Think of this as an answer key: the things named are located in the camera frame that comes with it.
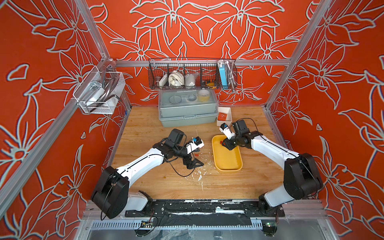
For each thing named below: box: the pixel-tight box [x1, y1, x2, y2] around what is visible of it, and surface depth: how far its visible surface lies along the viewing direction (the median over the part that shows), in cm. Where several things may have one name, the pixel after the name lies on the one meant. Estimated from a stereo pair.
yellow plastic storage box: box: [211, 134, 243, 172], surface depth 91 cm
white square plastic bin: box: [216, 107, 233, 127], surface depth 109 cm
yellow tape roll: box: [198, 89, 210, 102], surface depth 105 cm
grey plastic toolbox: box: [158, 89, 219, 128], surface depth 100 cm
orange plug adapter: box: [217, 112, 228, 121], surface depth 108 cm
